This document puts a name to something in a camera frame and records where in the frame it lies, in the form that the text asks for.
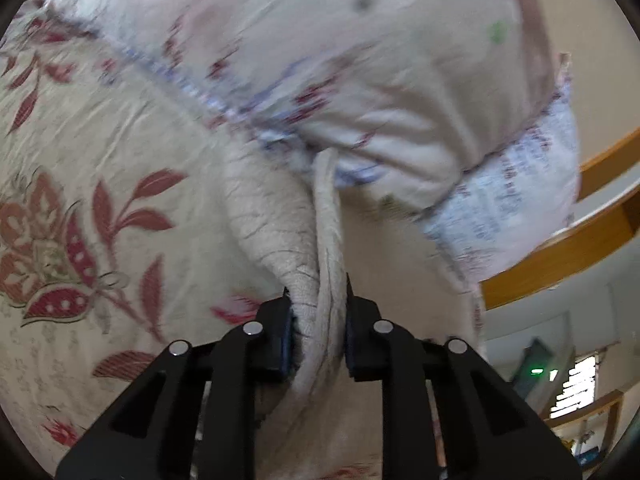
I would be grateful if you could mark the beige cable knit sweater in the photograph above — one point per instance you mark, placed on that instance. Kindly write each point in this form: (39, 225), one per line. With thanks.
(320, 424)

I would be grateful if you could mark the pink tree print pillow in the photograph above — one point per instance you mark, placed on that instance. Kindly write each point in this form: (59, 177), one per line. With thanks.
(411, 93)

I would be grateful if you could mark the yellow wooden bed frame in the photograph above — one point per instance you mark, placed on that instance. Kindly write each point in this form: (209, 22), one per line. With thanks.
(584, 243)

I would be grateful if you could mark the mauve lower pillow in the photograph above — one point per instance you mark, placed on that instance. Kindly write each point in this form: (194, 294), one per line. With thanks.
(501, 211)

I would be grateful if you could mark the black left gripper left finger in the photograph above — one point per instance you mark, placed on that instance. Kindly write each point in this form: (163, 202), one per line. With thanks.
(252, 356)

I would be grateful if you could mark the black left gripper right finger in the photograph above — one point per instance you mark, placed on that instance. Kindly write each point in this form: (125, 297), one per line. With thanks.
(377, 350)

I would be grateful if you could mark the floral cream bedspread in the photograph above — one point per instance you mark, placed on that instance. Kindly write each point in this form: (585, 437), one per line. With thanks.
(115, 236)

